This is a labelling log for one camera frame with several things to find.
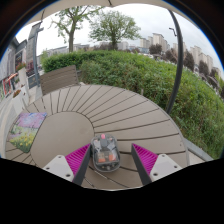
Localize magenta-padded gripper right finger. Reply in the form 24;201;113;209
130;143;184;187

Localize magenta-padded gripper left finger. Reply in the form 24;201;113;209
42;143;93;187

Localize grey transparent computer mouse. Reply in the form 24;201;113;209
90;133;121;173

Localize flower print mouse pad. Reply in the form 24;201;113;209
7;111;49;154

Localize brown slatted outdoor chair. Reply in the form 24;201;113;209
39;64;81;97

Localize white flower planter box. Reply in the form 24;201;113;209
16;63;30;86
11;88;27;115

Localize green trimmed hedge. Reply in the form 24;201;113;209
41;49;224;160

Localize dark curved parasol pole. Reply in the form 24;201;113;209
165;9;185;115

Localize grey shopfront building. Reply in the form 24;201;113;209
0;36;29;101

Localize grey sign pillar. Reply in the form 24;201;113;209
25;21;44;89

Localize tall bare-trunk tree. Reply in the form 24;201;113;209
49;4;101;54

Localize distant apartment buildings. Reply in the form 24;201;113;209
39;32;221;78

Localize round leafy tree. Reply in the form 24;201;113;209
88;9;142;51

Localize beige parasol canopy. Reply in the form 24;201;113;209
24;0;174;26

